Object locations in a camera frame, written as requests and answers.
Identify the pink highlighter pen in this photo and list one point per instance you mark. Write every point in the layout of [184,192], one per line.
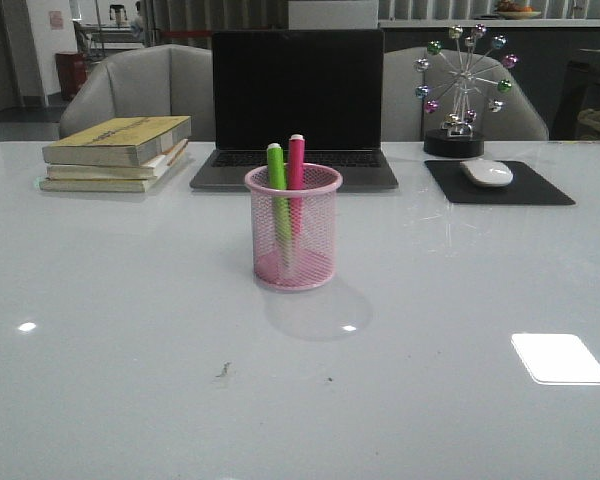
[295,179]

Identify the middle book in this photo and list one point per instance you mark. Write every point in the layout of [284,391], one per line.
[154,168]

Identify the white computer mouse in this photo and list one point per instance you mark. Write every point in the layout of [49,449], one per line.
[487,173]

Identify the grey right armchair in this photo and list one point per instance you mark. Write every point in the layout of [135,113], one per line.
[416,98]

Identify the bottom book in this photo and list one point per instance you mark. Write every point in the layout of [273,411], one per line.
[118,186]

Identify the ferris wheel desk ornament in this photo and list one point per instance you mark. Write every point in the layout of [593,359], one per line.
[457,136]

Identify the black mouse pad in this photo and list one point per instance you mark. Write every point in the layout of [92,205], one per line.
[527,187]

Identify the grey laptop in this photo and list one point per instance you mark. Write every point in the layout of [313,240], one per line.
[325,85]

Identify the yellow top book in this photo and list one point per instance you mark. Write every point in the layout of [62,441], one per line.
[124,141]

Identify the fruit bowl on counter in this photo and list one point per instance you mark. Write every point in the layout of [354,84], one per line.
[511,10]

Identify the red trash bin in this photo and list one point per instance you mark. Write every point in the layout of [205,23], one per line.
[71,70]

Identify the grey armchair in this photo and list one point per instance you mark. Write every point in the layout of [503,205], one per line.
[416,98]
[155,81]

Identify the pink mesh pen holder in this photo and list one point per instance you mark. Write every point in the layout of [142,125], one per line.
[313,258]

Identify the red barrier belt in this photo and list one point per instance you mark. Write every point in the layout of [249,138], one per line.
[186,34]

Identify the white cabinet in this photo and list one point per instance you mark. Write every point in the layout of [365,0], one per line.
[331,15]

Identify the grey left armchair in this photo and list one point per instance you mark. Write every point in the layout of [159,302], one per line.
[155,81]

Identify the green highlighter pen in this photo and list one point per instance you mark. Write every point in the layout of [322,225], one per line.
[277,181]

